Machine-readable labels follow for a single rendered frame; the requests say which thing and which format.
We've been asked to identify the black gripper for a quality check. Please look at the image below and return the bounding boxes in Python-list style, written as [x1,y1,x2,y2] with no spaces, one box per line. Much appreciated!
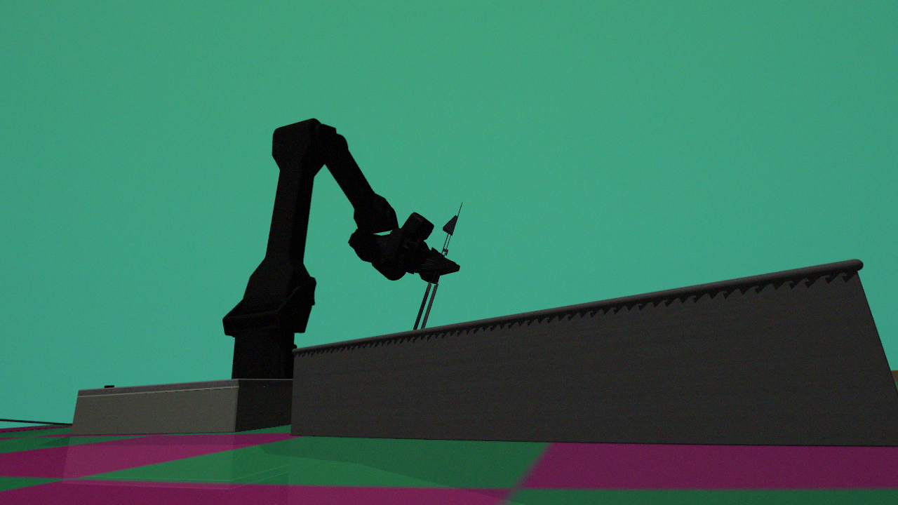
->
[377,228,460,284]

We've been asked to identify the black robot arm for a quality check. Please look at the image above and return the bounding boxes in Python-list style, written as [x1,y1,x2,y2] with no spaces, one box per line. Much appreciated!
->
[222,119,406,379]

